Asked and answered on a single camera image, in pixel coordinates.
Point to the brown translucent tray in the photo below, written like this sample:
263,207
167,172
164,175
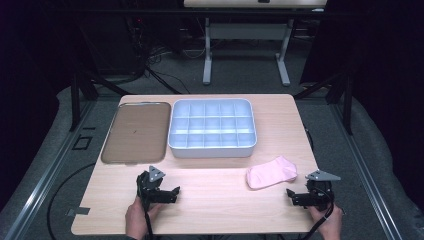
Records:
136,133

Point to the pink sock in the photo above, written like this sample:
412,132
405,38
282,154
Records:
270,173

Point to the white divided organizer box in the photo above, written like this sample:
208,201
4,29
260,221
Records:
213,151

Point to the person's right hand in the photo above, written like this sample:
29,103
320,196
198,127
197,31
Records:
330,223

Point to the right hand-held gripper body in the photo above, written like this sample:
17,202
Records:
320,196

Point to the black metal stand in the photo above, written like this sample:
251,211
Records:
75,100
348,106

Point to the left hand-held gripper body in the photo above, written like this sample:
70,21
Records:
146,186

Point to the grey tape strip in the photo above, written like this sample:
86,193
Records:
79,211

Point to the aluminium floor rail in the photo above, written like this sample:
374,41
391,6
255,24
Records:
43,180
366,180

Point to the black horizontal frame bar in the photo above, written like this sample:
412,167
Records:
166,12

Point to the white-legged desk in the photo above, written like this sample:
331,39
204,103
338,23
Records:
207,66

